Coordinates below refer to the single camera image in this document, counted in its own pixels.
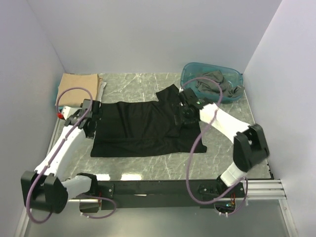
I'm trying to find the black t shirt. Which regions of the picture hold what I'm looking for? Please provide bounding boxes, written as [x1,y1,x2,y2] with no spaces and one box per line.
[90,85,200,158]

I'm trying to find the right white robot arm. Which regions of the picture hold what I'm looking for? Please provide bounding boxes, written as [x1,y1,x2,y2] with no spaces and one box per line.
[177,88,270,197]

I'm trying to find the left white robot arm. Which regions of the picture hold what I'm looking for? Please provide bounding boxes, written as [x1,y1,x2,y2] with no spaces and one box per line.
[21,99,102,214]

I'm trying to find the grey crumpled t shirt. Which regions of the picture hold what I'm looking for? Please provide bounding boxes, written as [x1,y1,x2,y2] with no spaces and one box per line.
[196,70,244,98]

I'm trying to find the tan folded t shirt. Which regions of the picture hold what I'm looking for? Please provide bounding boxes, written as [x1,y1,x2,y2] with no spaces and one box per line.
[55,73,103,108]

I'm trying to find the teal transparent plastic bin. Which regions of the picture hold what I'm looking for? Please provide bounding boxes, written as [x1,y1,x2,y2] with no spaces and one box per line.
[180,62,243,103]

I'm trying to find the white folded t shirt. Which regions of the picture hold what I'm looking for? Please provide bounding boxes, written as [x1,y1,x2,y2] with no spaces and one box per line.
[96,81,107,102]

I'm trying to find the teal folded t shirt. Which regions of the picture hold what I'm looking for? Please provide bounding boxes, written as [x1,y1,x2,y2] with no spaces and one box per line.
[52,82,59,106]

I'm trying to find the black base crossbar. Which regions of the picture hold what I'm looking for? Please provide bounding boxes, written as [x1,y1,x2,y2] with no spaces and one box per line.
[69,179,247,212]

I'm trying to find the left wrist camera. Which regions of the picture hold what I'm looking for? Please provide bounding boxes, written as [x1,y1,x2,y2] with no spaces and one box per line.
[57,106,72,120]

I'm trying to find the aluminium frame rail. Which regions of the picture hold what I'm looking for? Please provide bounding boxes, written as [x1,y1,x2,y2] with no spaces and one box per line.
[12,108,297,237]

